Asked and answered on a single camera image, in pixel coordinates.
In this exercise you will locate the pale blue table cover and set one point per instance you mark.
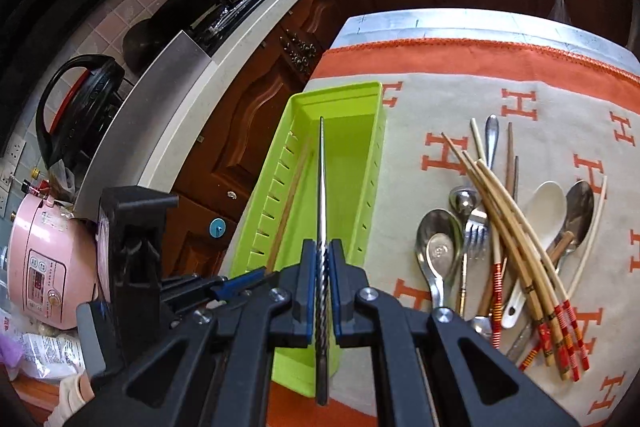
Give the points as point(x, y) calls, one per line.
point(450, 24)

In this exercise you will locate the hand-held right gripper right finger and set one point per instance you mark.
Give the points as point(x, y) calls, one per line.
point(336, 292)

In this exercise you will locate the white wall socket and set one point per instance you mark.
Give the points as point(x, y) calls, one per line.
point(5, 191)
point(14, 148)

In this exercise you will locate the small metal spoon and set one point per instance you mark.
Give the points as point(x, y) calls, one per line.
point(440, 252)

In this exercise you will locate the cream cloth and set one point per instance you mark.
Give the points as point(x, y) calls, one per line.
point(72, 394)

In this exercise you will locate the black wok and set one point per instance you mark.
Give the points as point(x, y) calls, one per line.
point(142, 47)

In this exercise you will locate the red yellow gas valve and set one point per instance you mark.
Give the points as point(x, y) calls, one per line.
point(35, 182)

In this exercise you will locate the black pressure cooker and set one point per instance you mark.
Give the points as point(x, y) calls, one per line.
point(95, 107)

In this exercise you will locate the white ceramic spoon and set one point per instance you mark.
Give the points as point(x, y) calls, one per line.
point(542, 212)

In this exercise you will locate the metal tongs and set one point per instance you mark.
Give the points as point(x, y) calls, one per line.
point(230, 13)

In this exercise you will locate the brown wooden kitchen cabinet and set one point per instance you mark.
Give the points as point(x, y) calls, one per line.
point(260, 132)

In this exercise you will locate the purple bag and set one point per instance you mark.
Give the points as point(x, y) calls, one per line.
point(9, 349)

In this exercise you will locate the white hanging plastic bag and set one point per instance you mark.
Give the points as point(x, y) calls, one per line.
point(558, 9)

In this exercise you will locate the stainless steel panel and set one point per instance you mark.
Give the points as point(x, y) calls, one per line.
point(145, 117)

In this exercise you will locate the white printed packet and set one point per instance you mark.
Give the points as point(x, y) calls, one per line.
point(52, 354)

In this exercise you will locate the clear plastic bag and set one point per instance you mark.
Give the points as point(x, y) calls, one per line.
point(62, 182)

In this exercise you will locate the silver metal chopstick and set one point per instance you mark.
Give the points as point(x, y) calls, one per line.
point(321, 187)

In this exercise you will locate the orange beige printed blanket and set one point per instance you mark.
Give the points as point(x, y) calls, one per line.
point(415, 117)

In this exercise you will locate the white kitchen countertop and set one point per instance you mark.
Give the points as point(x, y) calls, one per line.
point(240, 52)

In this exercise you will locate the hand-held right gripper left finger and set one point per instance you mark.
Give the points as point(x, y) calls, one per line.
point(310, 292)

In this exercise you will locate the dark brown chopstick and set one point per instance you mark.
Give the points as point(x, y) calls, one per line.
point(509, 157)

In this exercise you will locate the brown wooden chopstick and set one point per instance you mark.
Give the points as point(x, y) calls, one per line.
point(295, 187)

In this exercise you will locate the pale chopstick red striped end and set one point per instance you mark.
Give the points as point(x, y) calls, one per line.
point(496, 287)

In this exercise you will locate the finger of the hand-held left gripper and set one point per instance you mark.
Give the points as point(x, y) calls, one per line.
point(240, 285)

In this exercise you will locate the green plastic utensil tray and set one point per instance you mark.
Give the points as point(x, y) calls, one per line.
point(350, 157)

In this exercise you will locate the grey chopstick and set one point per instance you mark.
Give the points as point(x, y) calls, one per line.
point(516, 179)

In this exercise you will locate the ivory chopstick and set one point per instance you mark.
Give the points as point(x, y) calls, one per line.
point(595, 227)

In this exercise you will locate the pink rice cooker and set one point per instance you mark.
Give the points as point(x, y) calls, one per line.
point(45, 247)

